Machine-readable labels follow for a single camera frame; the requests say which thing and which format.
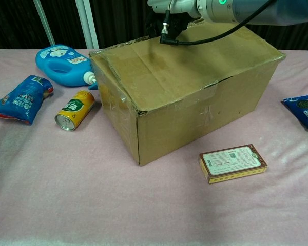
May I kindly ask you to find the blue snack bag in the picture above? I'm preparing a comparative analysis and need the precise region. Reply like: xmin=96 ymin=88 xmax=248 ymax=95
xmin=0 ymin=74 xmax=54 ymax=126

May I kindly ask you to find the thin grey frame rail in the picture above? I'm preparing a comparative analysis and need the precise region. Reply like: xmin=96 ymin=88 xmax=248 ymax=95
xmin=33 ymin=0 xmax=56 ymax=47

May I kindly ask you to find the blue cookie packet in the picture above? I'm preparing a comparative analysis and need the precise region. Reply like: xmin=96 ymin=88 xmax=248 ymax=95
xmin=281 ymin=95 xmax=308 ymax=131

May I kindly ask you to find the brown cardboard box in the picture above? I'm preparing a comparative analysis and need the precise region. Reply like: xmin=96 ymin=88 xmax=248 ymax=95
xmin=88 ymin=20 xmax=287 ymax=167

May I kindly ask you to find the pink tablecloth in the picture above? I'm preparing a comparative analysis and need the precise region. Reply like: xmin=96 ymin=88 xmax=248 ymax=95
xmin=0 ymin=48 xmax=308 ymax=246

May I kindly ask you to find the black right hand cable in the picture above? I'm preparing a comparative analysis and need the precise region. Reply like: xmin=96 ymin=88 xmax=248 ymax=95
xmin=159 ymin=0 xmax=277 ymax=46

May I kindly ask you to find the yellow drink can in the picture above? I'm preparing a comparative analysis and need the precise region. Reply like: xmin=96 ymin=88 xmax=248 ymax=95
xmin=54 ymin=90 xmax=95 ymax=132

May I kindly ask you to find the blue detergent pump bottle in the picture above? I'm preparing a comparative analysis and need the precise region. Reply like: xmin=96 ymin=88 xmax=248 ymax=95
xmin=35 ymin=44 xmax=98 ymax=91

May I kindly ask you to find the wide white frame post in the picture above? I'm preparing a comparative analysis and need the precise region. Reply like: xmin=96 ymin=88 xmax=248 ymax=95
xmin=75 ymin=0 xmax=100 ymax=49

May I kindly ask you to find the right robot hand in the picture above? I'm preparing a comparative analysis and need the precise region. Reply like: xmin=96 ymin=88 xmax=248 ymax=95
xmin=145 ymin=0 xmax=201 ymax=39

